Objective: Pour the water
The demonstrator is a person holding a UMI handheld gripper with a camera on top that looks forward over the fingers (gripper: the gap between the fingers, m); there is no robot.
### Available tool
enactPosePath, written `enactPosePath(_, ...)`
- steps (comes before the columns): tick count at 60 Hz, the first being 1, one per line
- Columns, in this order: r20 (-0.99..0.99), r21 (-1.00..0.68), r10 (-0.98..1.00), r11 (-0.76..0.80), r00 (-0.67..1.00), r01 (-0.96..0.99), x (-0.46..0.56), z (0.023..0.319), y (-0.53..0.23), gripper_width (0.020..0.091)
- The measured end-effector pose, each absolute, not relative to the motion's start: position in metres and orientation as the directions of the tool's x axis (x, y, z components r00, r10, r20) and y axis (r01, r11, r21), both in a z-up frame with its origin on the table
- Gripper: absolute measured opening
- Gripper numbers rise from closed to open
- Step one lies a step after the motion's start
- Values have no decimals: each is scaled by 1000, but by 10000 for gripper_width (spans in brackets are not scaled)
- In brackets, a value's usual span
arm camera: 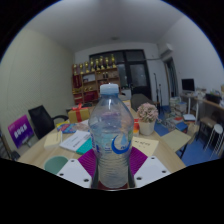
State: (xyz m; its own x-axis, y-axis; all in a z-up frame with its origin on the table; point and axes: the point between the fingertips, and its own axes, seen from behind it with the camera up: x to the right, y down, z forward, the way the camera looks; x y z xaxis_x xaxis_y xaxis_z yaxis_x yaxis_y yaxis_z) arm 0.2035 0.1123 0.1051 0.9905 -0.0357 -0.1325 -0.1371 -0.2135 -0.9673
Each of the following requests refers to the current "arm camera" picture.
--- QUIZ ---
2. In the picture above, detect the blue colourful book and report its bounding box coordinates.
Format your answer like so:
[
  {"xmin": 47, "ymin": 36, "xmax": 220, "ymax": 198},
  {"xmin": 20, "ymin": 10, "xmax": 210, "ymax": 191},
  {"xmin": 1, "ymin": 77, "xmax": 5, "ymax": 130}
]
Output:
[{"xmin": 55, "ymin": 122, "xmax": 79, "ymax": 134}]

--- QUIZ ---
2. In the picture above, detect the pale yellow paper envelope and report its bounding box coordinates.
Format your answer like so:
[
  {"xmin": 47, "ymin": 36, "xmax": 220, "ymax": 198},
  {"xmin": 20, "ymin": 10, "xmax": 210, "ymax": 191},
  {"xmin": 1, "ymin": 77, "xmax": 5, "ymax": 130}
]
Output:
[{"xmin": 131, "ymin": 135, "xmax": 160, "ymax": 158}]

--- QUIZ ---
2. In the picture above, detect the clear plastic water bottle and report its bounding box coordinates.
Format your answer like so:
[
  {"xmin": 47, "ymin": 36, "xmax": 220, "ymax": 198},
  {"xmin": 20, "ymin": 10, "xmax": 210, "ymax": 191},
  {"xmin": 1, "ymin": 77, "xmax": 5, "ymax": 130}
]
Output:
[{"xmin": 88, "ymin": 83, "xmax": 135, "ymax": 190}]

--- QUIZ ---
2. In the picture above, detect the yellow gift box red ribbon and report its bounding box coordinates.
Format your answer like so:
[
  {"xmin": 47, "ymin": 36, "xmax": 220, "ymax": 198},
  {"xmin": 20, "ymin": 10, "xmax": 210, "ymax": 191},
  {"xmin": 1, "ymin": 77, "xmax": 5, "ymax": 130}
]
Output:
[{"xmin": 67, "ymin": 103, "xmax": 91, "ymax": 124}]

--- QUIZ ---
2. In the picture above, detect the orange book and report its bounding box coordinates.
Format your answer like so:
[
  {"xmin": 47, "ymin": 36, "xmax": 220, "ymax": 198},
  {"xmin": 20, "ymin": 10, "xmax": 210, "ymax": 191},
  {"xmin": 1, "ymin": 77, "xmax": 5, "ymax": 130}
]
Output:
[{"xmin": 133, "ymin": 118, "xmax": 140, "ymax": 138}]

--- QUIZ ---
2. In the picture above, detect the black office chair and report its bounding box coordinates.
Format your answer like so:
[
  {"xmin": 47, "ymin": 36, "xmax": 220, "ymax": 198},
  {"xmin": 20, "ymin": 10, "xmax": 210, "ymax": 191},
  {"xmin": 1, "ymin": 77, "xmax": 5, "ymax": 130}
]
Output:
[{"xmin": 27, "ymin": 104, "xmax": 69, "ymax": 140}]

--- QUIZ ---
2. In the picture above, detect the white booklet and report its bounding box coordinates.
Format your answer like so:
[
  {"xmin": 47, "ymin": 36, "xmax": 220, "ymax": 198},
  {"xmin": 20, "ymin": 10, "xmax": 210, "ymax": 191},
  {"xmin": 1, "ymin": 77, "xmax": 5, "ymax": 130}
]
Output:
[{"xmin": 59, "ymin": 129, "xmax": 92, "ymax": 153}]

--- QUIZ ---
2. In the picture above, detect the black computer monitor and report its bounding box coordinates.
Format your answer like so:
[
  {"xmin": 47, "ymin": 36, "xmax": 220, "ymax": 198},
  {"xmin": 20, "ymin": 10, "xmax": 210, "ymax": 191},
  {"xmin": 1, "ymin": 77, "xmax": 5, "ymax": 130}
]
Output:
[{"xmin": 181, "ymin": 78, "xmax": 196, "ymax": 94}]

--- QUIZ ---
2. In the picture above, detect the green cup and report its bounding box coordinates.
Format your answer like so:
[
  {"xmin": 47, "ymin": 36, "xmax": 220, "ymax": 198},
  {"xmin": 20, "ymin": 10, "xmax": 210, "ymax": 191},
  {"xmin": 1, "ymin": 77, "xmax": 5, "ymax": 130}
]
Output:
[{"xmin": 43, "ymin": 155, "xmax": 70, "ymax": 175}]

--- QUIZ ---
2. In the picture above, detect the grey armchair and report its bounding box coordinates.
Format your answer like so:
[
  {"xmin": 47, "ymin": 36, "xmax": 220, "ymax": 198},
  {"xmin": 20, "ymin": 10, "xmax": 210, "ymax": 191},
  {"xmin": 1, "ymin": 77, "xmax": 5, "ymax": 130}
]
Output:
[{"xmin": 130, "ymin": 93, "xmax": 156, "ymax": 113}]

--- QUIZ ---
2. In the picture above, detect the purple sign board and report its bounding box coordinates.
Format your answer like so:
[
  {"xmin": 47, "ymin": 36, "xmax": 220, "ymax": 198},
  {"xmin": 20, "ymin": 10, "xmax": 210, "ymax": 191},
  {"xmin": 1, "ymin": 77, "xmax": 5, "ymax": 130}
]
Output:
[{"xmin": 7, "ymin": 114, "xmax": 35, "ymax": 149}]

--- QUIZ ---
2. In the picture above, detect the black tripod stand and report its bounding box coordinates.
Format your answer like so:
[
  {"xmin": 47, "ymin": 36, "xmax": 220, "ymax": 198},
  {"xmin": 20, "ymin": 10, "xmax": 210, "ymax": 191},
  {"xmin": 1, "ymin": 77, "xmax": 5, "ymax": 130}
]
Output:
[{"xmin": 152, "ymin": 72, "xmax": 164, "ymax": 108}]

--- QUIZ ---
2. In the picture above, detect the wooden side desk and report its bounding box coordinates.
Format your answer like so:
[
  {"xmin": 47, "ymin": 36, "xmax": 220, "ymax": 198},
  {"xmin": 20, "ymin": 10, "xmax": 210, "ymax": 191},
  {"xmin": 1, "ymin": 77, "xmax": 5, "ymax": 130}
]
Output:
[{"xmin": 181, "ymin": 93, "xmax": 224, "ymax": 148}]

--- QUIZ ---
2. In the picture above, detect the pale yellow book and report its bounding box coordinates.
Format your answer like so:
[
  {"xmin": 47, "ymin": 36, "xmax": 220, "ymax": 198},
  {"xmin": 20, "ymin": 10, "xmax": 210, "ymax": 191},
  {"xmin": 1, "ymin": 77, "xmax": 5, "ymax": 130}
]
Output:
[{"xmin": 43, "ymin": 130, "xmax": 64, "ymax": 150}]

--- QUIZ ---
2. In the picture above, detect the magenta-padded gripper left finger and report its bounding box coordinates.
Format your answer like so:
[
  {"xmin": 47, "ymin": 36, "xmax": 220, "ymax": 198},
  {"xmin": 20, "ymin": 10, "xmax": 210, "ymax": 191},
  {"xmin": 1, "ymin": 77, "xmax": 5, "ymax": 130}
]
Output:
[{"xmin": 55, "ymin": 148, "xmax": 100, "ymax": 190}]

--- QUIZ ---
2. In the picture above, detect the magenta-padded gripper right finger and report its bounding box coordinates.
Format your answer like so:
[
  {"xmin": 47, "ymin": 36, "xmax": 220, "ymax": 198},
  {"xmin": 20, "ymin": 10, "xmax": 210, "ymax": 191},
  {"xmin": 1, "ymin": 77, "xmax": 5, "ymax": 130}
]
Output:
[{"xmin": 128, "ymin": 146, "xmax": 172, "ymax": 189}]

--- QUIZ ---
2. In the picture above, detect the pile of books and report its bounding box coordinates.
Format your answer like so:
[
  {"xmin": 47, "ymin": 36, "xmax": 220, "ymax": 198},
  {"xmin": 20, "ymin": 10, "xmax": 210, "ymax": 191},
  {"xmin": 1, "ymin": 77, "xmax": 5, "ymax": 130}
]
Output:
[{"xmin": 159, "ymin": 96, "xmax": 198, "ymax": 133}]

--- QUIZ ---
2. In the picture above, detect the teal book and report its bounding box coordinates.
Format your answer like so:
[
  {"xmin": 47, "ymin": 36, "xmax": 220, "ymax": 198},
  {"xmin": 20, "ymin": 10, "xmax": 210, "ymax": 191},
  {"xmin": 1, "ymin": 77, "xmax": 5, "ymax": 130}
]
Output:
[{"xmin": 75, "ymin": 137, "xmax": 94, "ymax": 156}]

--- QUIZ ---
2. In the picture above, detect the wooden shelf unit with trophies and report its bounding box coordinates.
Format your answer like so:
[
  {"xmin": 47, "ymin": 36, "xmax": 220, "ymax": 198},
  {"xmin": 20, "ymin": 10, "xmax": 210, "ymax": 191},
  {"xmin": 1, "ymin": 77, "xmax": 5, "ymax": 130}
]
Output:
[{"xmin": 71, "ymin": 53, "xmax": 122, "ymax": 106}]

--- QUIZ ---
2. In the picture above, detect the pale yellow side table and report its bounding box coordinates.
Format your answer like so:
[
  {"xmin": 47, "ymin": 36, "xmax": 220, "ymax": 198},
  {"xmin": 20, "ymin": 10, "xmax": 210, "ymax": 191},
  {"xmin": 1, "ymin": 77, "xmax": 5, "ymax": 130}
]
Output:
[{"xmin": 160, "ymin": 129, "xmax": 193, "ymax": 159}]

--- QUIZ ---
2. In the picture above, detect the brown wooden stool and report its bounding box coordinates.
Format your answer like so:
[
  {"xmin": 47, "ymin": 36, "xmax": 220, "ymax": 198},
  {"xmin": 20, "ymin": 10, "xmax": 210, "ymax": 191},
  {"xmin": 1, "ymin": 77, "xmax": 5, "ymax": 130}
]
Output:
[{"xmin": 196, "ymin": 116, "xmax": 214, "ymax": 141}]

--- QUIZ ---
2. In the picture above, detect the black framed glass door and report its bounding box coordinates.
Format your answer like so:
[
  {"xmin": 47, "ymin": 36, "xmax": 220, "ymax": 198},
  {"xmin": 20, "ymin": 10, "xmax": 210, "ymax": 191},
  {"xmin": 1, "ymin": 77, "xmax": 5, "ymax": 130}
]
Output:
[{"xmin": 89, "ymin": 49, "xmax": 153, "ymax": 101}]

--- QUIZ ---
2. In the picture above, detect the white air conditioner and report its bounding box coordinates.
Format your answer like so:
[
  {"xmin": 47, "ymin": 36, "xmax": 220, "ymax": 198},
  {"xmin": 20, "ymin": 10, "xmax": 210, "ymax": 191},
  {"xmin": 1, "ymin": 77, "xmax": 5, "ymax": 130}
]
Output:
[{"xmin": 159, "ymin": 43, "xmax": 174, "ymax": 58}]

